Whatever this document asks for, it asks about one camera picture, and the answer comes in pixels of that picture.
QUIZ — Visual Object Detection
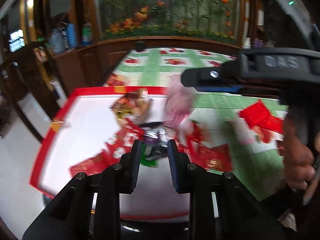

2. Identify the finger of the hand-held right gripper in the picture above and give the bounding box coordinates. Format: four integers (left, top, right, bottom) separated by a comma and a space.
180, 60, 247, 92

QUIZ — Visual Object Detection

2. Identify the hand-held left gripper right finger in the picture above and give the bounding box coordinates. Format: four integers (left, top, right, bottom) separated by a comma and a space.
167, 139, 285, 240

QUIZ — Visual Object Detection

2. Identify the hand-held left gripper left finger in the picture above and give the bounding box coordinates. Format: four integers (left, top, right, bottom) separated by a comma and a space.
22, 139, 143, 240

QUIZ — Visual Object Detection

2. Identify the green snack packet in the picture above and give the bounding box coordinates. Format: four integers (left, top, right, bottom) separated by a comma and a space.
139, 145, 160, 168

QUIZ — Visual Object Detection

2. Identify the red white-flower snack packet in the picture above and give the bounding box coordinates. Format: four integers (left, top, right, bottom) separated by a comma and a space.
105, 119, 144, 160

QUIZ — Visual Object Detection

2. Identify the purple black snack packet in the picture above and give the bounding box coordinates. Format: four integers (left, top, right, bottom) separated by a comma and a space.
140, 121, 173, 155

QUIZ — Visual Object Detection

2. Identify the pink striped snack packet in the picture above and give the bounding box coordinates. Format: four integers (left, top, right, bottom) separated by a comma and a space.
164, 75, 198, 130

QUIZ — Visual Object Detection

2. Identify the red gold-print snack packet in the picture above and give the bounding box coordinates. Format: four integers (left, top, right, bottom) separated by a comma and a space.
69, 152, 113, 178

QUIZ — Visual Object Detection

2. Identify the brown orange snack packet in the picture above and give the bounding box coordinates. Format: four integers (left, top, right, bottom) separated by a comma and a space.
109, 88, 153, 125

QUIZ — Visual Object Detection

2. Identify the red-rimmed white tray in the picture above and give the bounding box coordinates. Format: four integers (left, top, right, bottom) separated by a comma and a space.
29, 86, 193, 220

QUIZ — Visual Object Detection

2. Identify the person's right hand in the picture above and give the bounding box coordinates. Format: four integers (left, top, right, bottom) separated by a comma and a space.
281, 115, 317, 192

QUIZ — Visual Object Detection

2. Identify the large red snack packet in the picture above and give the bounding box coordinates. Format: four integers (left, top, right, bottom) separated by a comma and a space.
186, 122, 233, 173

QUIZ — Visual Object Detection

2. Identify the plain red snack packet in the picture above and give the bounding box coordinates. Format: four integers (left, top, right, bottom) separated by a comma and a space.
239, 100, 285, 143

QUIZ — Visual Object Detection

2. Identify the white rolled paper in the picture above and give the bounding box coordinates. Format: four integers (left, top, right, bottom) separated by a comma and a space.
244, 0, 250, 30

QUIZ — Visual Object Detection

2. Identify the wooden shelf unit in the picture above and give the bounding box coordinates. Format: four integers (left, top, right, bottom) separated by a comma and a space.
0, 42, 68, 140

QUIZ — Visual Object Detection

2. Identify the green bottle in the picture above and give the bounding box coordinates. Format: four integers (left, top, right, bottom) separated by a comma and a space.
82, 22, 93, 46

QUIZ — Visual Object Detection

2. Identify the blue bottle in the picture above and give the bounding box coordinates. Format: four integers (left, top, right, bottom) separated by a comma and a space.
66, 23, 77, 48

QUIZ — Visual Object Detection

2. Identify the grey bottle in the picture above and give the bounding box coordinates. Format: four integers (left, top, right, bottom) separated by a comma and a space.
49, 29, 65, 54

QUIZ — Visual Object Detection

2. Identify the lit small display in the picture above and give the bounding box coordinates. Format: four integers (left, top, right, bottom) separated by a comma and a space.
9, 29, 25, 52

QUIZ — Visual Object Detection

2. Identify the floral wall poster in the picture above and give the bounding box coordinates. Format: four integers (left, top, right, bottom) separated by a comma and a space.
96, 0, 244, 45

